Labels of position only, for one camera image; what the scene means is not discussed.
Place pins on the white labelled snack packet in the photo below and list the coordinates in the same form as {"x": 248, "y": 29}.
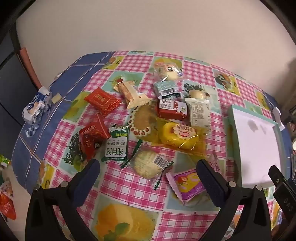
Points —
{"x": 198, "y": 113}

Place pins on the clear round cake packet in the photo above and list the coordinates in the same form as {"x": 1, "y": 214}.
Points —
{"x": 145, "y": 164}

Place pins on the teal tray with white inside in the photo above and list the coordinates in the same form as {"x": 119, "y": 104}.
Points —
{"x": 254, "y": 143}

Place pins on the green white biscuit packet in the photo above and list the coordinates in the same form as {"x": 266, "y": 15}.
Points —
{"x": 115, "y": 148}

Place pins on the orange plastic bag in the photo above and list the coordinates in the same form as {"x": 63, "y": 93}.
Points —
{"x": 7, "y": 204}

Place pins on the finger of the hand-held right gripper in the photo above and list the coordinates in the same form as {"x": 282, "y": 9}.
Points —
{"x": 277, "y": 176}

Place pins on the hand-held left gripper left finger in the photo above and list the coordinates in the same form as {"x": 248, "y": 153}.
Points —
{"x": 89, "y": 178}

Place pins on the red flower-print snack packet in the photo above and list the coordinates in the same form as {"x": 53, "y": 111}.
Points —
{"x": 92, "y": 136}

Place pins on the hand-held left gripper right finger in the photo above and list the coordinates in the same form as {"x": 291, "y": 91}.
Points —
{"x": 211, "y": 183}

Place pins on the teal snack packet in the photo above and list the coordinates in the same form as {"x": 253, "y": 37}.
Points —
{"x": 166, "y": 89}

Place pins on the small cream block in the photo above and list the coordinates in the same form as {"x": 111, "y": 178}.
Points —
{"x": 56, "y": 97}

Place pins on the red gold-patterned snack packet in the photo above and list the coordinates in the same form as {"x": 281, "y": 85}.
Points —
{"x": 101, "y": 100}

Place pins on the clear bun packet orange label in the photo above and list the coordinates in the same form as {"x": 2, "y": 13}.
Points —
{"x": 170, "y": 74}

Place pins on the blue white crumpled wrapper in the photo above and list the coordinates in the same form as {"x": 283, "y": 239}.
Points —
{"x": 37, "y": 104}

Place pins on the cream wafer packet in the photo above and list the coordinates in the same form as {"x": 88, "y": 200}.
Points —
{"x": 131, "y": 92}

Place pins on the white charger block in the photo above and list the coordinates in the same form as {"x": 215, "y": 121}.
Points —
{"x": 278, "y": 118}

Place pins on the green snack bag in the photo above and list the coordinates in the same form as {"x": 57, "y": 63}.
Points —
{"x": 4, "y": 162}

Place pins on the red white snack packet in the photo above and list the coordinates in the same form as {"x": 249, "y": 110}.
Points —
{"x": 171, "y": 107}

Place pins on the dark cabinet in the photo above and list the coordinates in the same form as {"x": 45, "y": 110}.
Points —
{"x": 11, "y": 76}

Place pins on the pink purple snack packet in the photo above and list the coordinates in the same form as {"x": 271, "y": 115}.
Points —
{"x": 187, "y": 185}

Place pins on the yellow bread packet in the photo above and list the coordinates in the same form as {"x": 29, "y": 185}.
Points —
{"x": 178, "y": 136}

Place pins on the small blue white wrapper piece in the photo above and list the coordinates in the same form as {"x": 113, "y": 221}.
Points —
{"x": 32, "y": 131}

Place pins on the pink checked printed tablecloth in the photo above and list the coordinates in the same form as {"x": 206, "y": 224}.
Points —
{"x": 196, "y": 67}

